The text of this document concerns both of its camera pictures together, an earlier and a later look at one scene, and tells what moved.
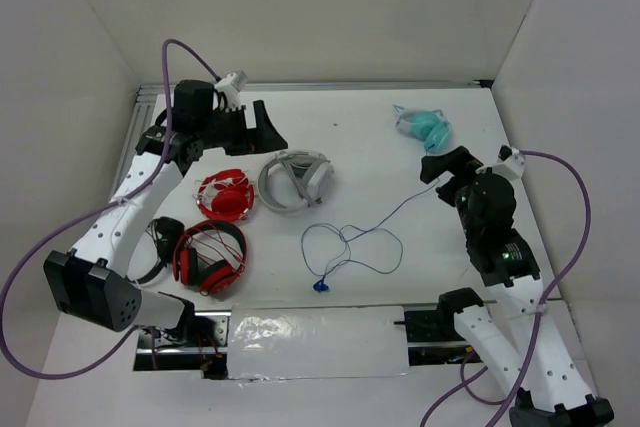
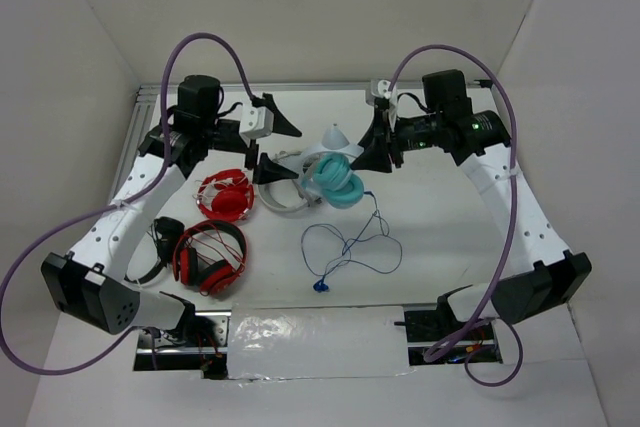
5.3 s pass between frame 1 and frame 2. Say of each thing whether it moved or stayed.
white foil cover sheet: stayed
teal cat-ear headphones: moved
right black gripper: moved
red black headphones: stayed
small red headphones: stayed
